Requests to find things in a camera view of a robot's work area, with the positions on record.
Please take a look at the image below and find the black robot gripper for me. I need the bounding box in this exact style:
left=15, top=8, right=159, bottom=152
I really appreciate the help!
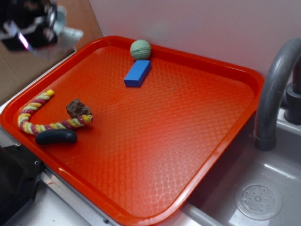
left=0, top=0, right=58, bottom=51

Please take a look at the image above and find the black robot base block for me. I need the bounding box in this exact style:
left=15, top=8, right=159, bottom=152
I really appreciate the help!
left=0, top=145, right=44, bottom=226

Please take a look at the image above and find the black faucet knob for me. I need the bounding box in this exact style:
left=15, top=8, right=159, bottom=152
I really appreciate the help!
left=284, top=59, right=301, bottom=125

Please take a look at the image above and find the green textured ball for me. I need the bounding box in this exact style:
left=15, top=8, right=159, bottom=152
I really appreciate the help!
left=130, top=40, right=151, bottom=60

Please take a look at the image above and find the yellow pink twisted rope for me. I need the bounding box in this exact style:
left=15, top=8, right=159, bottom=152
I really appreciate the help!
left=17, top=89, right=94, bottom=136

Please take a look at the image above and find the red plastic tray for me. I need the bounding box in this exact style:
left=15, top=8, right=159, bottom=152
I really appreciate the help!
left=0, top=36, right=264, bottom=226

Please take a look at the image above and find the blue rectangular block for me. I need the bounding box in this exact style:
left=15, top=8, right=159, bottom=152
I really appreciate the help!
left=124, top=60, right=151, bottom=87

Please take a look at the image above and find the round sink drain strainer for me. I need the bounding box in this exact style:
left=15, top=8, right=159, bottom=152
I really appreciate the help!
left=235, top=180, right=283, bottom=221

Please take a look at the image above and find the dark teal oblong object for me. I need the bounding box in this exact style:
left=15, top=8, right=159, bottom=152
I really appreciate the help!
left=35, top=129, right=78, bottom=145

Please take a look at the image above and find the wooden board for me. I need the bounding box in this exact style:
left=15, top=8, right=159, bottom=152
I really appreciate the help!
left=56, top=0, right=103, bottom=50

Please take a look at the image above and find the grey curved faucet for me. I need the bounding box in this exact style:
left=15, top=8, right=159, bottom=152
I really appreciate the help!
left=253, top=38, right=301, bottom=151

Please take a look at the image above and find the brown rock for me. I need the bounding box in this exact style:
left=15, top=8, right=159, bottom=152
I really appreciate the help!
left=66, top=98, right=92, bottom=118

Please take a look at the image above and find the light blue cloth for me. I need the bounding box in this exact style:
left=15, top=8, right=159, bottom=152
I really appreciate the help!
left=53, top=6, right=84, bottom=49

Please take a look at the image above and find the grey sink basin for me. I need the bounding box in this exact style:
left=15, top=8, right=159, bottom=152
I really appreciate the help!
left=181, top=110, right=301, bottom=226

